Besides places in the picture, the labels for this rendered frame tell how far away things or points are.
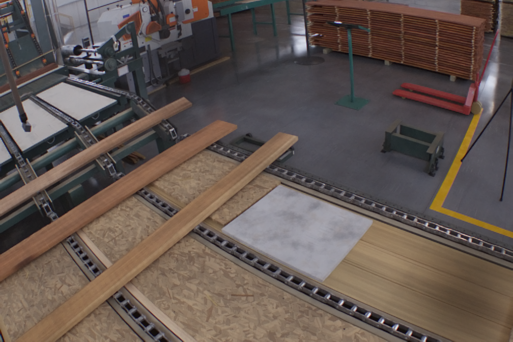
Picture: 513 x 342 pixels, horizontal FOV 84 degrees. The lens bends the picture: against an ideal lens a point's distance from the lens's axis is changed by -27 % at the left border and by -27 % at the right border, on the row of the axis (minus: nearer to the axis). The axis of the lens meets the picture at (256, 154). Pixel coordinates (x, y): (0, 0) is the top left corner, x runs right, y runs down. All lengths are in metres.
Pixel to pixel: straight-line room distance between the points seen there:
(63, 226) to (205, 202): 0.91
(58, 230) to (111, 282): 0.63
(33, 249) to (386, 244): 1.92
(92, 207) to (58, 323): 0.88
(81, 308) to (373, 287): 1.30
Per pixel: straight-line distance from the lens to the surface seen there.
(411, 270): 1.70
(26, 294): 2.04
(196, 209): 1.99
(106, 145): 2.86
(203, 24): 7.71
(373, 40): 7.12
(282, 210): 1.96
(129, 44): 6.33
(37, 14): 7.26
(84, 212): 2.28
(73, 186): 2.85
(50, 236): 2.23
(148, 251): 1.82
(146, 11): 6.46
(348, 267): 1.68
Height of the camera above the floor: 2.07
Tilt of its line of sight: 30 degrees down
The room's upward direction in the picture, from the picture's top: 7 degrees counter-clockwise
